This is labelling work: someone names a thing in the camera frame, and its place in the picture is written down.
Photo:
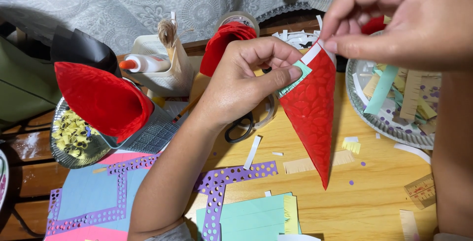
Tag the green paper sheet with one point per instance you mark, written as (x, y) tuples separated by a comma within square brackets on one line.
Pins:
[(251, 218)]

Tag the pile of yellow paper pieces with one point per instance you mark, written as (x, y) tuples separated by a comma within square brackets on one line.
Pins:
[(72, 135)]

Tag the wide red embossed paper cone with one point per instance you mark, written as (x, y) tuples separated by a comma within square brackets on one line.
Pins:
[(99, 97)]

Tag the red paper piece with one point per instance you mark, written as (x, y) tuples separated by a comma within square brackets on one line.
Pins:
[(373, 26)]

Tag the person's left hand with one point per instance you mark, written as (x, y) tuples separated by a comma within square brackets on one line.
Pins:
[(229, 85)]

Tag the blue paper sheet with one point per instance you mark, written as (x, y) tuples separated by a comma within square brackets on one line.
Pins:
[(88, 193)]

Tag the green fringed paper strip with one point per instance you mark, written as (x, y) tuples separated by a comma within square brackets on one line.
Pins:
[(295, 80)]

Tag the pile of white paper scraps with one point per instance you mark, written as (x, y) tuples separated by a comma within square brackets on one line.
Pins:
[(295, 38)]

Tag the patterned plate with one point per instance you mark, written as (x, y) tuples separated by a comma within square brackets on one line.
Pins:
[(3, 178)]

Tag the white lace cloth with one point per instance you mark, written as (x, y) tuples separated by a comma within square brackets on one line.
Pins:
[(129, 4)]

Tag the short purple punched paper strip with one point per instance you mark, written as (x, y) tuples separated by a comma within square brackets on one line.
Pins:
[(229, 176)]

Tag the thin clear tape roll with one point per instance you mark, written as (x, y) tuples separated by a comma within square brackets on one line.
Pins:
[(268, 117)]

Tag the brown twine bundle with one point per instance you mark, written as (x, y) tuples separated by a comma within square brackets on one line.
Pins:
[(167, 32)]

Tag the rolled red paper cone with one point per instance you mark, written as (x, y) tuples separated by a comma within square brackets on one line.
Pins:
[(221, 45)]

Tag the grey sleeve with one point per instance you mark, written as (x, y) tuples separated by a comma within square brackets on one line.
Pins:
[(172, 233)]

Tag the narrow red embossed paper cone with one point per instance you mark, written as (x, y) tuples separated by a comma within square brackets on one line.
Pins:
[(310, 115)]

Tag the silver foil plate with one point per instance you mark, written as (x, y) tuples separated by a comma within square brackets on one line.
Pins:
[(61, 158)]

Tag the white plastic basket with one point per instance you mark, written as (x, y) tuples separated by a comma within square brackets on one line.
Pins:
[(173, 76)]

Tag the green bag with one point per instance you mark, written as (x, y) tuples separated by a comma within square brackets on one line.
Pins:
[(26, 82)]

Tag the yellow fringed paper strip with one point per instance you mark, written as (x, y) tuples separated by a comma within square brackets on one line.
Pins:
[(291, 215)]

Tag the grey mesh holder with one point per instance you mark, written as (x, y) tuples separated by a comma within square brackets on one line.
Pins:
[(155, 133)]

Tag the white glue bottle orange cap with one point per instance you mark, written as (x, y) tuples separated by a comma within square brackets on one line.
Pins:
[(147, 63)]

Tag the long purple punched paper frame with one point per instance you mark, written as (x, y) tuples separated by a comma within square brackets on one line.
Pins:
[(121, 189)]

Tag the clear tape roll with label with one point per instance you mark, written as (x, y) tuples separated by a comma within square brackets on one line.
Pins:
[(240, 17)]

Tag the wooden pencil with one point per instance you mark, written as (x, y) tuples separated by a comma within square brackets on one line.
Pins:
[(186, 108)]

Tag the small yellow fringed piece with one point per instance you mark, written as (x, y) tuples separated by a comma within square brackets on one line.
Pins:
[(351, 145)]

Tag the pink paper sheet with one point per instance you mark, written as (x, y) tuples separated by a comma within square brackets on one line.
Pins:
[(122, 156)]

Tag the tan fringed paper strip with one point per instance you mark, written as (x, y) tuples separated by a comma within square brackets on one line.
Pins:
[(299, 165)]

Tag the wooden ruler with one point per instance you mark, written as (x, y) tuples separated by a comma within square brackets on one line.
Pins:
[(421, 191)]

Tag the heap of coloured paper strips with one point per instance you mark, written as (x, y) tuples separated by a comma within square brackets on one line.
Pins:
[(406, 97)]

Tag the person's right hand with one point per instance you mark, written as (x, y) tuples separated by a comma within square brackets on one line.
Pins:
[(414, 15)]

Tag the silver plate with purple dots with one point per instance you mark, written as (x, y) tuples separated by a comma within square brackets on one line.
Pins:
[(384, 122)]

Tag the black paper cone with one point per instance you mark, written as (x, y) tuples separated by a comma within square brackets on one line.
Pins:
[(85, 48)]

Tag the curved white paper strip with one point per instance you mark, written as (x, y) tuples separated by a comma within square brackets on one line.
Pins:
[(412, 150)]

